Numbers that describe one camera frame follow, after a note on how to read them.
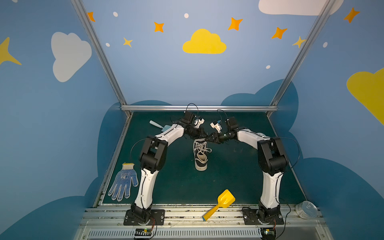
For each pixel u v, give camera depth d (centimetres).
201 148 92
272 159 55
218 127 91
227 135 86
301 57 87
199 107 91
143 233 73
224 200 80
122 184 85
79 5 68
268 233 73
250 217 74
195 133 88
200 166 88
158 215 76
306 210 73
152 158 57
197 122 88
